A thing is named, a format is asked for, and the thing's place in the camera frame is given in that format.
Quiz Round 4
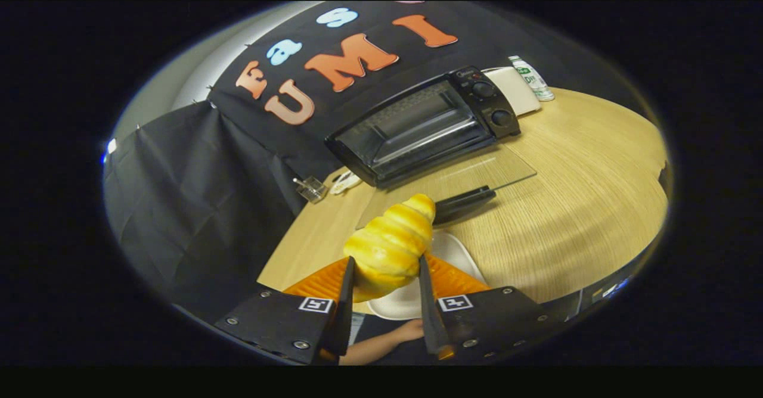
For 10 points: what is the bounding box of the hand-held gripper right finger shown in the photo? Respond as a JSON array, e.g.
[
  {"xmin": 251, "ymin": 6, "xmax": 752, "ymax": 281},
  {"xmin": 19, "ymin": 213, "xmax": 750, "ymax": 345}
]
[{"xmin": 418, "ymin": 253, "xmax": 567, "ymax": 363}]

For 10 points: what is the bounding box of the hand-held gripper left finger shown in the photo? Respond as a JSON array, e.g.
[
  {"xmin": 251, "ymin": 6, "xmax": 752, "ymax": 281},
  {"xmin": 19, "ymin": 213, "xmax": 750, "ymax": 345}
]
[{"xmin": 215, "ymin": 256, "xmax": 356, "ymax": 366}]

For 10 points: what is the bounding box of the yellow croissant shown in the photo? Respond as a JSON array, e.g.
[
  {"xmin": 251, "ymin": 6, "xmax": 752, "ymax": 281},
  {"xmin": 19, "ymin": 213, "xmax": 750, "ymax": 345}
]
[{"xmin": 343, "ymin": 193, "xmax": 437, "ymax": 303}]

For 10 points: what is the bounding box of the black toaster oven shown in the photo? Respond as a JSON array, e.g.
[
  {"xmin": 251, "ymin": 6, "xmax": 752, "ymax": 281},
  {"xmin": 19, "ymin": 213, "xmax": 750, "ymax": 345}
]
[{"xmin": 325, "ymin": 66, "xmax": 537, "ymax": 226}]

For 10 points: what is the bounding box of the white bread toaster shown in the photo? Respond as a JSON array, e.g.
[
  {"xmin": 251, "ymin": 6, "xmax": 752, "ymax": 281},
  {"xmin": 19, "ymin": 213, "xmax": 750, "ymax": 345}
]
[{"xmin": 482, "ymin": 66, "xmax": 542, "ymax": 117}]

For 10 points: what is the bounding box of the white plate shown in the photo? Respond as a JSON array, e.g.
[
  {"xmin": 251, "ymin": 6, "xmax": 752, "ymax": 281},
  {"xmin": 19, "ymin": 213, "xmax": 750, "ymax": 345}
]
[{"xmin": 367, "ymin": 231, "xmax": 488, "ymax": 321}]

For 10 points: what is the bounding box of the small clear glass container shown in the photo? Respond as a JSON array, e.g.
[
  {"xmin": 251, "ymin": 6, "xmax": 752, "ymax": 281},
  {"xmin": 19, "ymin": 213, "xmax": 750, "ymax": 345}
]
[{"xmin": 292, "ymin": 175, "xmax": 328, "ymax": 203}]

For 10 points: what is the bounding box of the small white object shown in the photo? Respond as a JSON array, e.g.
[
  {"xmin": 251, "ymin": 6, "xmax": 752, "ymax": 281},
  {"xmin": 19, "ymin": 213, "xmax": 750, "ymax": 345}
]
[{"xmin": 330, "ymin": 170, "xmax": 363, "ymax": 195}]

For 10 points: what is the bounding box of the white plastic bottle green label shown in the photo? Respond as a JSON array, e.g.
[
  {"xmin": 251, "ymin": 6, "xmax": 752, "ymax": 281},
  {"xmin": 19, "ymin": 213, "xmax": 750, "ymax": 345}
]
[{"xmin": 508, "ymin": 55, "xmax": 556, "ymax": 102}]

